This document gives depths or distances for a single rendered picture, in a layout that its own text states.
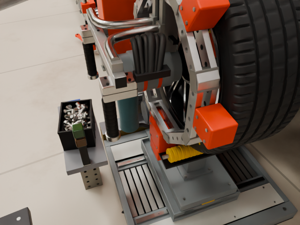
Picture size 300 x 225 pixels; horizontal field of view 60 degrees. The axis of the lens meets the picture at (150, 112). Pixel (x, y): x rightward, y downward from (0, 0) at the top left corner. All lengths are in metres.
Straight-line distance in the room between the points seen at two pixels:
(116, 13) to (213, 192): 0.96
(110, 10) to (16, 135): 1.16
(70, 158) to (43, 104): 1.12
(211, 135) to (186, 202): 0.67
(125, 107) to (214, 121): 0.50
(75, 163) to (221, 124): 0.68
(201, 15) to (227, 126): 0.26
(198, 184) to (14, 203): 1.01
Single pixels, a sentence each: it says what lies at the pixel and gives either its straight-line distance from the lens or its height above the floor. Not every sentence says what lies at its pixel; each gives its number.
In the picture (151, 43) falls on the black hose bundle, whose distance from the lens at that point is 0.64.
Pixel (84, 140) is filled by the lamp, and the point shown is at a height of 0.60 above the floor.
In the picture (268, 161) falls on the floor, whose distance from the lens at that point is 1.83.
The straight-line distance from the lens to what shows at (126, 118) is 1.11.
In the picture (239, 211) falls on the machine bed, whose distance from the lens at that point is 1.47.
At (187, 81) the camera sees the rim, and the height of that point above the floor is 0.78.
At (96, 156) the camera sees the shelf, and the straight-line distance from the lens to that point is 1.14.
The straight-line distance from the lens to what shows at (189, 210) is 1.33.
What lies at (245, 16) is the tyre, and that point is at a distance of 0.67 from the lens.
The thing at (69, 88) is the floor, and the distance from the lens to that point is 2.33.
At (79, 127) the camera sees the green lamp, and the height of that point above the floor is 0.66.
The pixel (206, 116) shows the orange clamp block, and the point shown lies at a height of 0.88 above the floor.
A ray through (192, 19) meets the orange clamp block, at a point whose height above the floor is 1.09.
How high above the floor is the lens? 1.32
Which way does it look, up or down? 42 degrees down
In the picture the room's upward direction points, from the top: straight up
